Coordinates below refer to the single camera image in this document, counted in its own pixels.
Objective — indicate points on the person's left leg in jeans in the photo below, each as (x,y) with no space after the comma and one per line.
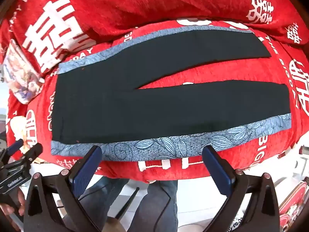
(96,198)

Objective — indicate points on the white plastic stool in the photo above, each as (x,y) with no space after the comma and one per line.
(299,162)

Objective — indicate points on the red round patterned box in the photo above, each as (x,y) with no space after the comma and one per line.
(293,205)

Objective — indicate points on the printed cartoon pillow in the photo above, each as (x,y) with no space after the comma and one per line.
(23,77)

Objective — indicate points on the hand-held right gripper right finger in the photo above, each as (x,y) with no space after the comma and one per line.
(217,166)

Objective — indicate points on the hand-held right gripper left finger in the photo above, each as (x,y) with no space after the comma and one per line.
(86,165)

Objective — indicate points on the red printed blanket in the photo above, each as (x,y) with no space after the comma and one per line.
(144,4)

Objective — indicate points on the person's right leg in jeans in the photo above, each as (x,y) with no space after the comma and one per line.
(154,207)

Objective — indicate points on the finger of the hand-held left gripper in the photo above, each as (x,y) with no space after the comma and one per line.
(15,147)
(33,151)

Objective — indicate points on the person's leg in jeans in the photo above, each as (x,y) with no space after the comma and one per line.
(154,207)
(96,198)

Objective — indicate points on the person's left hand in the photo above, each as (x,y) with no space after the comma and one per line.
(21,204)

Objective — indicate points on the black pants with blue trim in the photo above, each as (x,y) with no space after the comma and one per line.
(149,106)

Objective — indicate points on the black antenna rod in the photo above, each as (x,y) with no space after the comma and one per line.
(128,204)

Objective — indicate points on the pale printed cloth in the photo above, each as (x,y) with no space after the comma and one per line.
(19,128)

